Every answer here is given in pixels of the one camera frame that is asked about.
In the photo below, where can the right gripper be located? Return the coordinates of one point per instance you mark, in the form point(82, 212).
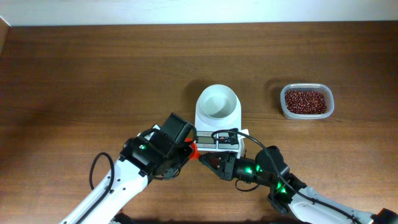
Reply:
point(228, 166)

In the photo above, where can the orange measuring scoop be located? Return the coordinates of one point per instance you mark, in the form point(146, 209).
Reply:
point(190, 150)

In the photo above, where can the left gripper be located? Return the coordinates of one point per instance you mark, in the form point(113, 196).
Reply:
point(185, 150)

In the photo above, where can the red adzuki beans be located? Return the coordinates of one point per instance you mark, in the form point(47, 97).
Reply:
point(305, 102)

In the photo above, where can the clear plastic container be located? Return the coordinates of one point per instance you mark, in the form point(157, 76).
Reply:
point(308, 87)

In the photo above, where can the white round bowl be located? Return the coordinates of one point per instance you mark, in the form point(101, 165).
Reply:
point(217, 101)

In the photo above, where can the white digital kitchen scale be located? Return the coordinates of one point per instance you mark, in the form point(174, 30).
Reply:
point(206, 126)

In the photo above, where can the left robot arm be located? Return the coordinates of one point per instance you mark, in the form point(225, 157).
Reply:
point(158, 153)

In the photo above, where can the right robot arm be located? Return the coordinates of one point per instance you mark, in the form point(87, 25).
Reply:
point(288, 194)

